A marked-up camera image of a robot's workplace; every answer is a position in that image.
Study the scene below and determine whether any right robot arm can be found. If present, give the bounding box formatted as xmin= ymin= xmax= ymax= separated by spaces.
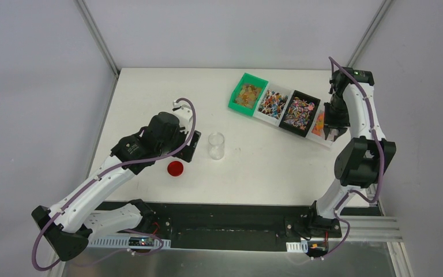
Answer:
xmin=304 ymin=67 xmax=397 ymax=237

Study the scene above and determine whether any white lollipop bin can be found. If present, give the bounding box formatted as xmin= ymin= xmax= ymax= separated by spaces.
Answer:
xmin=253 ymin=82 xmax=294 ymax=126

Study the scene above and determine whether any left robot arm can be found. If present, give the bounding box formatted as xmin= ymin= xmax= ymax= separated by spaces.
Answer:
xmin=31 ymin=108 xmax=201 ymax=271

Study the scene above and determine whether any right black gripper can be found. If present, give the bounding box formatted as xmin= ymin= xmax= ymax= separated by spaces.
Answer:
xmin=324 ymin=93 xmax=351 ymax=141

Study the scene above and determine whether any black candy bin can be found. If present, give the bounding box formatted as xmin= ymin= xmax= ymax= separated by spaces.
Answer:
xmin=279 ymin=90 xmax=321 ymax=137

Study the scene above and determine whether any aluminium frame rail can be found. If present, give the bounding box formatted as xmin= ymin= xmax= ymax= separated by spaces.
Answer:
xmin=342 ymin=216 xmax=403 ymax=242

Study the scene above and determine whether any red jar lid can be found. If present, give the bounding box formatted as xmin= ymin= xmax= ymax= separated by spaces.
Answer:
xmin=167 ymin=160 xmax=184 ymax=177

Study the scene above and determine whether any white gummy bin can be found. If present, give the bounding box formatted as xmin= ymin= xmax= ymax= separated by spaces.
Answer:
xmin=306 ymin=103 xmax=333 ymax=148

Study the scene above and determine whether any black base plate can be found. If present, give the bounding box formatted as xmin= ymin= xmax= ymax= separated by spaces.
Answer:
xmin=91 ymin=201 xmax=344 ymax=252

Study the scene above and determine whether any green candy bin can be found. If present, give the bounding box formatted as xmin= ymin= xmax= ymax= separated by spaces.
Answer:
xmin=228 ymin=73 xmax=269 ymax=117

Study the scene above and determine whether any clear plastic jar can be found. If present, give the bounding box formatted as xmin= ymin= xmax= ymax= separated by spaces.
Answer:
xmin=208 ymin=132 xmax=225 ymax=160

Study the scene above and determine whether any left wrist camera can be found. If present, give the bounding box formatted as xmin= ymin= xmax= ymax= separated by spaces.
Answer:
xmin=172 ymin=102 xmax=193 ymax=129

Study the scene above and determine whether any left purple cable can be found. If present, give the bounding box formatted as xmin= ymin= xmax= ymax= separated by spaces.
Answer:
xmin=31 ymin=98 xmax=197 ymax=272

